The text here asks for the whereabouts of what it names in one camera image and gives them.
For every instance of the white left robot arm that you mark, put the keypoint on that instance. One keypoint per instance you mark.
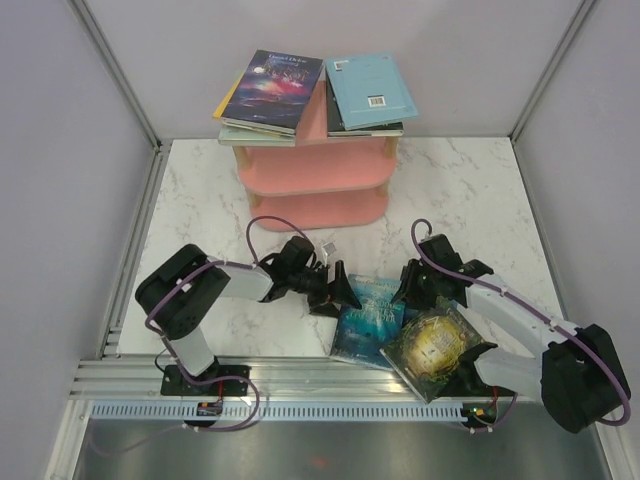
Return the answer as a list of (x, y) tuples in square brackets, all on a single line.
[(177, 296)]

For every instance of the white slotted cable duct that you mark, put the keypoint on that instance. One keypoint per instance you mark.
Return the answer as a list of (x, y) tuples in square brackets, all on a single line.
[(235, 411)]

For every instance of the dark Emily Bronte book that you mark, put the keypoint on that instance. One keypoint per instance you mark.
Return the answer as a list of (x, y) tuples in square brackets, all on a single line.
[(446, 305)]

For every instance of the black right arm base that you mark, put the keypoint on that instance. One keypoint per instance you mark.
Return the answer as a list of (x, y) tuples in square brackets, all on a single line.
[(465, 383)]

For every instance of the dark Moon and Sixpence book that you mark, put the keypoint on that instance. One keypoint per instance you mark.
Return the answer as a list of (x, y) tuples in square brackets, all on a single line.
[(335, 125)]

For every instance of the pale green Great Gatsby book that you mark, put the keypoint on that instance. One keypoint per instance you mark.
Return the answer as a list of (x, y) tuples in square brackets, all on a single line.
[(250, 137)]

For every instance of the blue 20000 Leagues book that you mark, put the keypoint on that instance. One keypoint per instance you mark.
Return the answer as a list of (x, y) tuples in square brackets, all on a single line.
[(360, 334)]

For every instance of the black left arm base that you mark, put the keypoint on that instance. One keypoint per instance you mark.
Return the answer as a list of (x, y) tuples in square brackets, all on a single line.
[(218, 381)]

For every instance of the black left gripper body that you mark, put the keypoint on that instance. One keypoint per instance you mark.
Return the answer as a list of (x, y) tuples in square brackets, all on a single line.
[(312, 284)]

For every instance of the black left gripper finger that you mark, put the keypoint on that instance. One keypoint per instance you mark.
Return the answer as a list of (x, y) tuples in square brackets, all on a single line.
[(339, 289), (325, 308)]

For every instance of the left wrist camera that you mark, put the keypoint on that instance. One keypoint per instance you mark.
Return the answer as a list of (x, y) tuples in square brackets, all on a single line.
[(328, 249)]

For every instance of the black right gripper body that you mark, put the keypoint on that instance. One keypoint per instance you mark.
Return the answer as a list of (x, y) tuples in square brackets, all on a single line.
[(427, 290)]

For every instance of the light blue book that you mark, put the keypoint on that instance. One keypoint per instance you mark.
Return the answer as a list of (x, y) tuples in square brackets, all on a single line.
[(369, 90)]

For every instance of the purple Robinson Crusoe book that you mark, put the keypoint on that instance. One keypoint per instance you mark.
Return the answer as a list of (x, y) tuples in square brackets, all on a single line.
[(274, 92)]

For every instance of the yellow Little Prince book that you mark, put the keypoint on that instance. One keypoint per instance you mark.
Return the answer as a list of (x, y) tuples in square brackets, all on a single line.
[(217, 114)]

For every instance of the green gold fantasy book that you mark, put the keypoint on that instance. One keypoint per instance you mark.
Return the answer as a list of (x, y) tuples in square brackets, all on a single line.
[(426, 351)]

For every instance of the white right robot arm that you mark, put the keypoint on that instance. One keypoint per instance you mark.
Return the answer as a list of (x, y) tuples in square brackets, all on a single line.
[(574, 372)]

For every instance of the pink three-tier shelf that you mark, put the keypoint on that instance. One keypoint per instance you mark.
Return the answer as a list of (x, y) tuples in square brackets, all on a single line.
[(320, 181)]

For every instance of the aluminium frame rail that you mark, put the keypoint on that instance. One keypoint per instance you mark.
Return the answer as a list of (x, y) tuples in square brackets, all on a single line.
[(278, 378)]

